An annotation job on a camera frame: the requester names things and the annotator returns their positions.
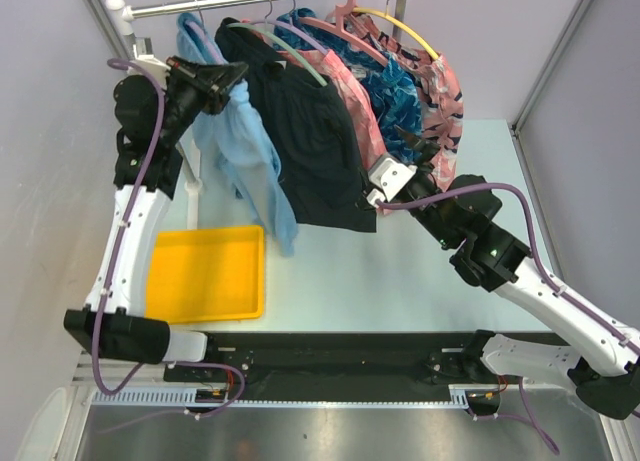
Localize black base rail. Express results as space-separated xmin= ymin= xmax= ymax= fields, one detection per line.
xmin=163 ymin=332 xmax=498 ymax=394

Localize silver clothes rail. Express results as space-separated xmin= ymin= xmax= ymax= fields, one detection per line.
xmin=105 ymin=0 xmax=411 ymax=192

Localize pink navy patterned shorts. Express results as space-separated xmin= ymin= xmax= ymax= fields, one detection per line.
xmin=345 ymin=14 xmax=464 ymax=190

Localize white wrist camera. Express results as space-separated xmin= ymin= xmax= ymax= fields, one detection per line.
xmin=132 ymin=37 xmax=169 ymax=87
xmin=365 ymin=153 xmax=417 ymax=208

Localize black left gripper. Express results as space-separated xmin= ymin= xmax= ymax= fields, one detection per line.
xmin=157 ymin=55 xmax=247 ymax=145

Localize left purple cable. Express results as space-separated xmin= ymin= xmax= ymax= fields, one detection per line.
xmin=91 ymin=57 xmax=247 ymax=435

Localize purple cable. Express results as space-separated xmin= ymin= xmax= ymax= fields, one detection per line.
xmin=374 ymin=181 xmax=640 ymax=455
xmin=91 ymin=57 xmax=247 ymax=435

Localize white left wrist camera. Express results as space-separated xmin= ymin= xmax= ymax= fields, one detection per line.
xmin=132 ymin=37 xmax=169 ymax=87

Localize blue floral shorts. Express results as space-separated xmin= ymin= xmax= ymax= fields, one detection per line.
xmin=274 ymin=8 xmax=422 ymax=164

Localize white slotted cable duct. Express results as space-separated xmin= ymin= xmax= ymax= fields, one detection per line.
xmin=91 ymin=385 xmax=499 ymax=409

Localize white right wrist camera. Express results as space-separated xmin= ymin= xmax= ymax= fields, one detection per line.
xmin=365 ymin=153 xmax=417 ymax=208

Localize light blue mesh shorts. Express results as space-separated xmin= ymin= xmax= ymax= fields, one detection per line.
xmin=175 ymin=11 xmax=300 ymax=258

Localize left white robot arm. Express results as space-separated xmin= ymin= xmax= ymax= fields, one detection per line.
xmin=63 ymin=56 xmax=248 ymax=381

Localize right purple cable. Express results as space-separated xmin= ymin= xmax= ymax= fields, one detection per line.
xmin=374 ymin=181 xmax=640 ymax=455

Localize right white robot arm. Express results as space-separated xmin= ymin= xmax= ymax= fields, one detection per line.
xmin=396 ymin=131 xmax=639 ymax=420

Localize yellow plastic hanger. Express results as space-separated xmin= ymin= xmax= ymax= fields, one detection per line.
xmin=351 ymin=0 xmax=441 ymax=64

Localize green plastic hanger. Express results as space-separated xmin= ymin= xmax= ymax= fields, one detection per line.
xmin=226 ymin=22 xmax=327 ymax=87

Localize pink plastic hanger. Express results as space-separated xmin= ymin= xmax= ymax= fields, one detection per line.
xmin=298 ymin=0 xmax=391 ymax=68

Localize black shorts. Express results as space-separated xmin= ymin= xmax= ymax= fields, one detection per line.
xmin=215 ymin=17 xmax=377 ymax=233

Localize lilac plastic hanger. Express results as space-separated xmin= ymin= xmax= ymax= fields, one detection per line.
xmin=180 ymin=0 xmax=227 ymax=65

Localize yellow plastic tray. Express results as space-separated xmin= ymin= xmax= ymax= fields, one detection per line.
xmin=145 ymin=225 xmax=265 ymax=325

